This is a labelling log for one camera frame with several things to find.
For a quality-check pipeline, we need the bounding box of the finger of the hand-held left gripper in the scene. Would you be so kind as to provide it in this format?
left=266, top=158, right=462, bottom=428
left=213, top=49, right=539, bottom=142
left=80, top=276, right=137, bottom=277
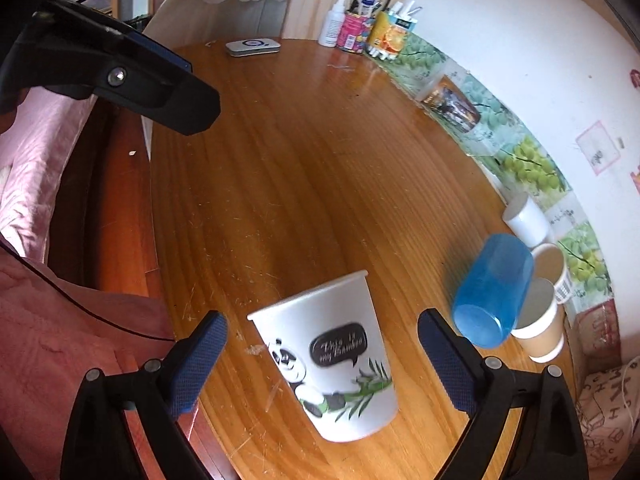
left=0, top=0, right=222, bottom=136

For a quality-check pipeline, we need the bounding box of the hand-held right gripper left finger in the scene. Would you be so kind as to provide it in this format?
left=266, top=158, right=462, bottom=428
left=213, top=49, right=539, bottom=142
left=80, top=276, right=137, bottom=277
left=60, top=310, right=229, bottom=480

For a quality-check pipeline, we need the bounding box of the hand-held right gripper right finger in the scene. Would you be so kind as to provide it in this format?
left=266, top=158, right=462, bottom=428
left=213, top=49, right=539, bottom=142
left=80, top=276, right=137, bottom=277
left=418, top=308, right=590, bottom=480

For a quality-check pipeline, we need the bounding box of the white panda print paper cup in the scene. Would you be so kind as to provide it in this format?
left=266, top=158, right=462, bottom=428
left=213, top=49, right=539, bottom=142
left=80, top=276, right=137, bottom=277
left=247, top=270, right=400, bottom=443

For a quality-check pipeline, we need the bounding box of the blue plastic cup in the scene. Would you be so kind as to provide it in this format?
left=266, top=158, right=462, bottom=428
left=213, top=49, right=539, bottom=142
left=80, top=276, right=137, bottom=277
left=452, top=233, right=535, bottom=348

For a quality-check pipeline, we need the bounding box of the brown paper cup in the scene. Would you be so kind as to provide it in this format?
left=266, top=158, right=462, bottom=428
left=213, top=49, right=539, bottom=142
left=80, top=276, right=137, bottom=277
left=510, top=278, right=566, bottom=364

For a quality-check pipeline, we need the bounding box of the white barcode paper cup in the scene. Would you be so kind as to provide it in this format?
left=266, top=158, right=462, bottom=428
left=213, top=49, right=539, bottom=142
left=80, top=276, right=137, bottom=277
left=531, top=243, right=573, bottom=306

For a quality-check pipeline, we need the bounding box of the plain white cup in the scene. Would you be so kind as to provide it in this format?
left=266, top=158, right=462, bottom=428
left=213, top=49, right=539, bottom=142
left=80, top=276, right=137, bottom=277
left=502, top=193, right=551, bottom=247

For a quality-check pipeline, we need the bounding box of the white oval device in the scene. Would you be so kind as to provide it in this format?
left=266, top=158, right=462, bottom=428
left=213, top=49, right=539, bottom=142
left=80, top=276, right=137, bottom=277
left=225, top=38, right=282, bottom=57

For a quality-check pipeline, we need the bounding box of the pink blanket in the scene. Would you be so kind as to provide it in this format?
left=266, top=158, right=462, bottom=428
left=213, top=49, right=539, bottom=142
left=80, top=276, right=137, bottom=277
left=0, top=85, right=98, bottom=261

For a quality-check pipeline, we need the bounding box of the patterned gift box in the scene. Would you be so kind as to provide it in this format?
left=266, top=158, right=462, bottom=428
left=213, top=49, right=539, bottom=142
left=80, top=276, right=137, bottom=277
left=575, top=366, right=640, bottom=466

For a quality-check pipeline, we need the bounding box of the white plastic bottle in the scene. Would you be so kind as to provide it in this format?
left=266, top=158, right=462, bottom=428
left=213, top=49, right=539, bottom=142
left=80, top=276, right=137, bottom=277
left=318, top=0, right=347, bottom=48

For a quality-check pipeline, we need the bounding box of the pink pen holder can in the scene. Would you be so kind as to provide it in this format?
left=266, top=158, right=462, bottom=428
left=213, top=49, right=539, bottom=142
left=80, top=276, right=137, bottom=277
left=340, top=11, right=376, bottom=55

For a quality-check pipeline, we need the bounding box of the orange print carton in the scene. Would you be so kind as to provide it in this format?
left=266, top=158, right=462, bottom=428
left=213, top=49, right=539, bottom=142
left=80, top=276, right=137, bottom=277
left=367, top=10, right=417, bottom=60

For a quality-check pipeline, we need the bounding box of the dark picture card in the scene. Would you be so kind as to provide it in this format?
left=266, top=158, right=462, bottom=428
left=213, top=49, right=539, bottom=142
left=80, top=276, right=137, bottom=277
left=419, top=75, right=482, bottom=136

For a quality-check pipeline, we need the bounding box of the black cable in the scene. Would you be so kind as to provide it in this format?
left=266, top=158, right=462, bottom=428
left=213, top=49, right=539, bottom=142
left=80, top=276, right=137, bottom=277
left=0, top=237, right=176, bottom=343

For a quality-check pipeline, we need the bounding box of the pink wall sticker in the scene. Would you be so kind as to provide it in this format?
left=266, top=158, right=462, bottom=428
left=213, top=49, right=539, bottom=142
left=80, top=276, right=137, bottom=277
left=575, top=120, right=623, bottom=176

